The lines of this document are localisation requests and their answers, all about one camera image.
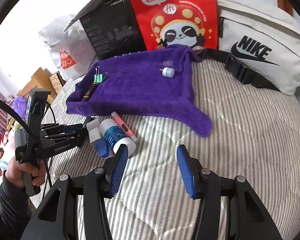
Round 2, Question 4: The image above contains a person left hand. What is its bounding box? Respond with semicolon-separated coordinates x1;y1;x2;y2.
5;156;47;189

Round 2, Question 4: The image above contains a black bag strap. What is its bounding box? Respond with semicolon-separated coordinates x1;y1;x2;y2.
202;48;281;91

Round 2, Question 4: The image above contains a red panda paper bag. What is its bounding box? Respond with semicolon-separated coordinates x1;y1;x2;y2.
130;0;218;50

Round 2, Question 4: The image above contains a green binder clip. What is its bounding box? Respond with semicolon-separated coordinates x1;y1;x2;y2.
93;66;108;84

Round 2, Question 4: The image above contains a patterned notebook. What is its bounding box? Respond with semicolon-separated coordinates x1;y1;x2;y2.
49;72;66;94

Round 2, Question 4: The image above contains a pink pen device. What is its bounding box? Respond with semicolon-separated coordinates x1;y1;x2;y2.
111;111;138;144

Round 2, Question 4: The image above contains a small white bottle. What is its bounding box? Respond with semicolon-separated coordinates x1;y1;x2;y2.
159;67;175;78

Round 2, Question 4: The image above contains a white Miniso bag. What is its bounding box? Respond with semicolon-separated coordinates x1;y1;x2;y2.
39;14;96;81

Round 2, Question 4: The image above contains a black headset box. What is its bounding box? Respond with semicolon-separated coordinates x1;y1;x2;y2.
79;0;148;61

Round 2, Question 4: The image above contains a white charger plug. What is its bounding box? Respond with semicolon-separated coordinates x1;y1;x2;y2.
86;119;103;145

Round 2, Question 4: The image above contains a white blue balm bottle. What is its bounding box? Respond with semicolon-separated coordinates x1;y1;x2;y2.
99;119;136;157

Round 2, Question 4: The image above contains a black cable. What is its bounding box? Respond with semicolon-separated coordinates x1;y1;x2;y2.
0;95;56;196

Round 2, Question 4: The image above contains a white Nike bag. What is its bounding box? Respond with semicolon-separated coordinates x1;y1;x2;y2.
217;0;300;95

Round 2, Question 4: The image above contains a purple towel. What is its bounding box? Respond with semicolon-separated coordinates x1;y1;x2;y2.
66;45;212;137

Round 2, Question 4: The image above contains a black gold tube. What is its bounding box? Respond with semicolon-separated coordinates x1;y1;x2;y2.
81;82;98;102

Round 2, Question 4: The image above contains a purple plush toy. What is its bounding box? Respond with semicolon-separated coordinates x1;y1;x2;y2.
13;96;27;121

